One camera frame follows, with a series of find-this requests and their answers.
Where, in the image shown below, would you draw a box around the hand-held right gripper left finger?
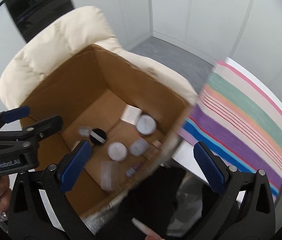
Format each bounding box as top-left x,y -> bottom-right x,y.
7,140 -> 92,240

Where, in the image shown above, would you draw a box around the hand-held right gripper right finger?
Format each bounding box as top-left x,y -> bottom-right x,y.
193,141 -> 277,240

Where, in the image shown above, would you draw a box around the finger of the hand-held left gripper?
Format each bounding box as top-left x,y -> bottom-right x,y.
0,115 -> 64,147
0,106 -> 30,135

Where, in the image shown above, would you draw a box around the clear plastic box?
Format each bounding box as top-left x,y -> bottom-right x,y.
100,161 -> 119,190

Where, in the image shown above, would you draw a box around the black powder puff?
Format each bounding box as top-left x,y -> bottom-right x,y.
89,128 -> 106,145

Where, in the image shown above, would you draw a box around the brown cardboard box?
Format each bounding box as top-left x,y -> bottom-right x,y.
18,44 -> 199,220

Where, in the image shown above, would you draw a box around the beige compact case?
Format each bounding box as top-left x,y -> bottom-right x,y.
107,142 -> 127,161

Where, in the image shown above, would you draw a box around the small purple tube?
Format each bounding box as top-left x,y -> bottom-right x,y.
125,162 -> 141,178

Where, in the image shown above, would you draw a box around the small gold-capped bottle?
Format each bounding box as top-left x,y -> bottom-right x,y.
145,140 -> 162,159

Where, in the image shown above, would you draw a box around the beige square cosmetic box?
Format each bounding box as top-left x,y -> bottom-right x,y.
120,105 -> 143,125

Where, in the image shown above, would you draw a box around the person's right hand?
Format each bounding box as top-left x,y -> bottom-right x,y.
131,217 -> 163,240

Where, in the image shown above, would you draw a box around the striped towel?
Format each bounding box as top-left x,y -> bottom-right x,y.
180,60 -> 282,203

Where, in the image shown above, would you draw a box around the light blue fleece garment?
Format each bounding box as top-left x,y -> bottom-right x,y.
84,204 -> 122,238

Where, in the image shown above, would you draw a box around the person's legs in black pants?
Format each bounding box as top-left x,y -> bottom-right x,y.
121,165 -> 204,240

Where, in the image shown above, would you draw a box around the cream padded chair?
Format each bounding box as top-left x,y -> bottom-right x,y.
0,6 -> 199,110

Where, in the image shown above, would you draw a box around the dark glass panel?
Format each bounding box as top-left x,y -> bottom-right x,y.
1,0 -> 75,43

